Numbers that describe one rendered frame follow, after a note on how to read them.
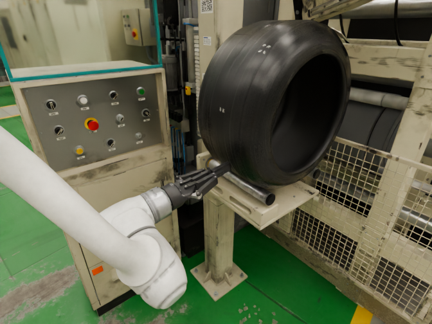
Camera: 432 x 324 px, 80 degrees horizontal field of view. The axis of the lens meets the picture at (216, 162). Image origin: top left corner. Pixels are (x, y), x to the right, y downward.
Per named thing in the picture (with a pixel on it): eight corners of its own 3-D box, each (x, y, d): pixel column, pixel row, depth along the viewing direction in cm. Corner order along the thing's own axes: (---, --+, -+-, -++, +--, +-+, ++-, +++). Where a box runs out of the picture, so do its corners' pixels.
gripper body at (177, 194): (170, 196, 68) (198, 180, 72) (155, 182, 74) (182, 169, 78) (175, 216, 72) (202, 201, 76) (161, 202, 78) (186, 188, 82)
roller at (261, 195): (216, 159, 115) (211, 168, 115) (209, 156, 111) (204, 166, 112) (278, 195, 91) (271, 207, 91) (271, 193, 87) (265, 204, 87)
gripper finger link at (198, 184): (182, 185, 74) (184, 188, 73) (213, 170, 80) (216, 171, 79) (184, 196, 76) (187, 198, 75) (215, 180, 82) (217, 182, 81)
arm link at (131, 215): (140, 208, 77) (163, 241, 70) (87, 236, 69) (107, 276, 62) (135, 184, 69) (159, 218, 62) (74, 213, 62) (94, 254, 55)
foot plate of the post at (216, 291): (189, 271, 170) (189, 267, 168) (221, 251, 184) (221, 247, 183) (215, 301, 151) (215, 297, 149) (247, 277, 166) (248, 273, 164)
